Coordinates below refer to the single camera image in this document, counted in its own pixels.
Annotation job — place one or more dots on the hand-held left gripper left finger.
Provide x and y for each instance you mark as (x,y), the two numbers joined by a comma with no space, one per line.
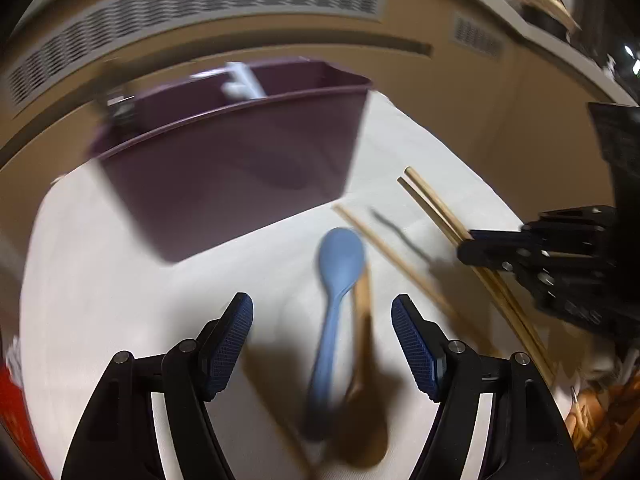
(227,345)

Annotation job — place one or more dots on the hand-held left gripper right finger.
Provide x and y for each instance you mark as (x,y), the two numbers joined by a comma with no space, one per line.
(415,345)

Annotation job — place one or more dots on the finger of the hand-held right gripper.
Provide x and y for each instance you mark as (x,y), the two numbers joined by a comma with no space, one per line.
(492,249)

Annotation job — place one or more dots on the wooden chopstick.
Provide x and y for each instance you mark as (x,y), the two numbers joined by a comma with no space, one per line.
(432,195)
(422,203)
(390,255)

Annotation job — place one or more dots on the wooden spoon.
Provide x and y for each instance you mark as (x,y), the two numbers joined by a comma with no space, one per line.
(362,430)

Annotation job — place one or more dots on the blue plastic spoon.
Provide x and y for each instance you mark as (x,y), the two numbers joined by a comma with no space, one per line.
(340,260)

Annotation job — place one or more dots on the purple plastic utensil holder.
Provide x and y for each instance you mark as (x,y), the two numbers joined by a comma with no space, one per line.
(225,170)

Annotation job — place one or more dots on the white plastic spoon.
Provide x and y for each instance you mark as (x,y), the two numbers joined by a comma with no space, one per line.
(242,82)

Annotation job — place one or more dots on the white table cloth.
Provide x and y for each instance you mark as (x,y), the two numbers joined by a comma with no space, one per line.
(125,310)

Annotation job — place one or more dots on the small grey vent grille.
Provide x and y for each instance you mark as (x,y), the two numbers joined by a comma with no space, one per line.
(477,35)

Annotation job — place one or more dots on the grey kitchen countertop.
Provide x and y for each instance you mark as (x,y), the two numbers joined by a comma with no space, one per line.
(560,45)

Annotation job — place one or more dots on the black pot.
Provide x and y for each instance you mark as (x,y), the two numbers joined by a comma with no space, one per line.
(542,24)

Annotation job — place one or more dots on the large grey vent grille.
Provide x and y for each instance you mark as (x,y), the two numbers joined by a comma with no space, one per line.
(200,0)

